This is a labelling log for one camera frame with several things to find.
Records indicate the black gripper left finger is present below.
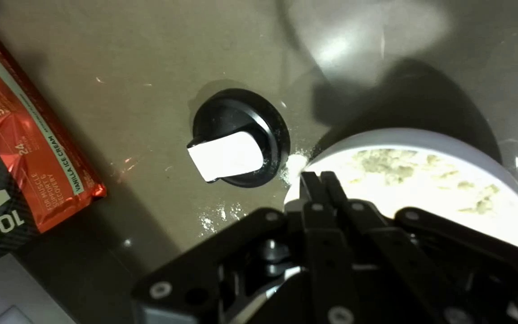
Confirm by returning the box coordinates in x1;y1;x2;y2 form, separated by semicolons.
131;169;363;324

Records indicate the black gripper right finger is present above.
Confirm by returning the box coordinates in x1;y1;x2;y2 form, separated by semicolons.
320;169;518;324

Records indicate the beige protein powder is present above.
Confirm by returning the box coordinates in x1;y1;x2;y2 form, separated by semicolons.
297;144;518;253

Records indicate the black lid with white flap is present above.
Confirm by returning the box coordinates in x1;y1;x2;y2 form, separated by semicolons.
185;86;290;189

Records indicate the black red whey protein bag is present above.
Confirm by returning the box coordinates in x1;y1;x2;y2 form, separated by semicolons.
0;7;108;275

